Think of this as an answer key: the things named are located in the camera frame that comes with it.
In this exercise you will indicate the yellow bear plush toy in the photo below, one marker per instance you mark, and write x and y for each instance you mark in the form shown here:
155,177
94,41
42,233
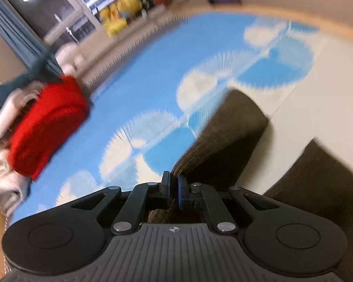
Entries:
131,4

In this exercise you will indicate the small white plush toy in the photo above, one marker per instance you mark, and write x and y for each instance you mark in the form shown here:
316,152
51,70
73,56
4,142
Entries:
70,58

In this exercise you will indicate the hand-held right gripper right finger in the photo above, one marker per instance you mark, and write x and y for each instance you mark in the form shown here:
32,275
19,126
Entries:
181,192

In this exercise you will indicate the window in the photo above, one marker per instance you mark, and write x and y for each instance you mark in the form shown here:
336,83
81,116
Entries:
47,3

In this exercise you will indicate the red folded blanket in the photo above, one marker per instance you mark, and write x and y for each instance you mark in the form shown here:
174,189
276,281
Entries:
50,126

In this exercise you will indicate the blue curtain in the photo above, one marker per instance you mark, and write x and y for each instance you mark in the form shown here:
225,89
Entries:
20,35

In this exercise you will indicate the white speckled folded quilt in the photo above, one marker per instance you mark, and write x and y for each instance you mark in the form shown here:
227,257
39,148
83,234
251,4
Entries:
6,182

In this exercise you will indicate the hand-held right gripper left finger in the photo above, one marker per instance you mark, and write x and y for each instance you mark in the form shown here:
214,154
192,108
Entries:
165,188

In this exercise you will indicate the blue white printed bed sheet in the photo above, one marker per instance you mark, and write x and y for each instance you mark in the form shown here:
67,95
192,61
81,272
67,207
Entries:
164,64

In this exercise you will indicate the teal shark plush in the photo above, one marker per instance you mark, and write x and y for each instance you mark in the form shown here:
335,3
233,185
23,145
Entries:
14,88

